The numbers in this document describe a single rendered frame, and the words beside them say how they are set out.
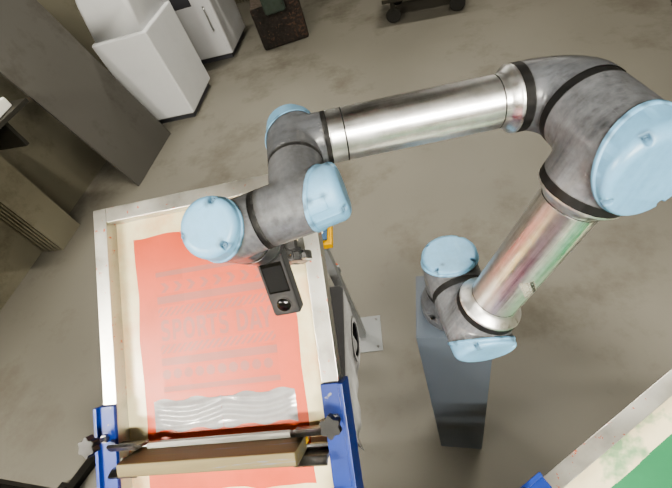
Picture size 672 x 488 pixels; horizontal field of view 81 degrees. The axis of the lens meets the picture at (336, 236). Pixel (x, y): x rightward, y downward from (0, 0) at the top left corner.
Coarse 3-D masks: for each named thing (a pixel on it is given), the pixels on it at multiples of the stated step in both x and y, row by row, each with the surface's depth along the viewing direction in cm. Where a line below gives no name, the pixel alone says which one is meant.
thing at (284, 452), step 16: (144, 448) 91; (160, 448) 89; (176, 448) 88; (192, 448) 86; (208, 448) 85; (224, 448) 84; (240, 448) 82; (256, 448) 81; (272, 448) 80; (288, 448) 79; (304, 448) 82; (128, 464) 84; (144, 464) 83; (160, 464) 82; (176, 464) 82; (192, 464) 81; (208, 464) 80; (224, 464) 79; (240, 464) 79; (256, 464) 78; (272, 464) 78; (288, 464) 77
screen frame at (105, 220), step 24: (192, 192) 96; (216, 192) 95; (240, 192) 94; (96, 216) 101; (120, 216) 100; (144, 216) 100; (96, 240) 100; (312, 240) 89; (96, 264) 100; (312, 264) 88; (312, 288) 87; (120, 312) 100; (312, 312) 87; (120, 336) 99; (120, 360) 97; (336, 360) 85; (120, 384) 96; (120, 408) 95; (120, 432) 94; (120, 456) 92
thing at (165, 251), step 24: (144, 240) 102; (168, 240) 100; (144, 264) 101; (168, 264) 99; (192, 264) 98; (144, 288) 100; (144, 312) 99; (144, 336) 98; (144, 360) 98; (144, 384) 97; (168, 432) 94; (192, 432) 93; (216, 432) 92; (168, 480) 93; (192, 480) 91; (216, 480) 90
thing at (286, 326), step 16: (288, 320) 91; (288, 336) 91; (288, 352) 90; (288, 368) 90; (256, 384) 91; (272, 384) 90; (288, 384) 89; (304, 400) 88; (304, 416) 88; (240, 432) 90; (240, 480) 89; (256, 480) 88; (272, 480) 88; (288, 480) 87; (304, 480) 86
